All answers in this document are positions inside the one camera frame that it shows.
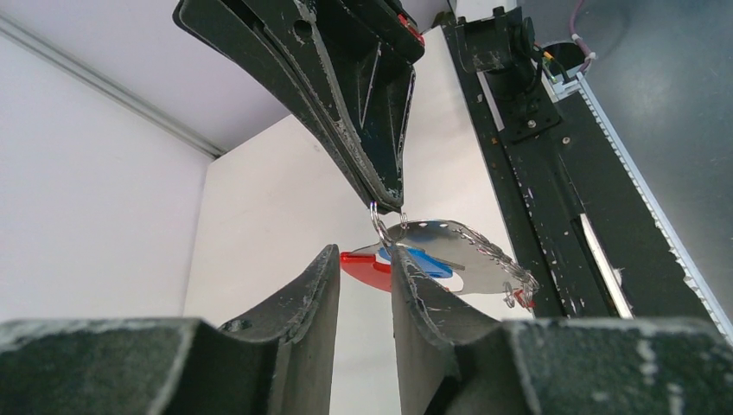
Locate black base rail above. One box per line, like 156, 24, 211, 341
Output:
442, 7, 732, 337

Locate right circuit board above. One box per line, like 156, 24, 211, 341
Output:
541, 41, 585, 102

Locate red grey keyring holder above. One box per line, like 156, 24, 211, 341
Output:
341, 201, 540, 300

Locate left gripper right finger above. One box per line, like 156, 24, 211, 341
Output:
391, 247, 732, 414

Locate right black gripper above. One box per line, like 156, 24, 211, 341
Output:
173, 1, 425, 213

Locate red tag key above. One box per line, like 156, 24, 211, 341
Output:
503, 282, 535, 310

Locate blue tag key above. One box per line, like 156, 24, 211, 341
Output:
373, 247, 453, 279

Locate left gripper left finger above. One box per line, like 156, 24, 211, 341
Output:
1, 245, 341, 414

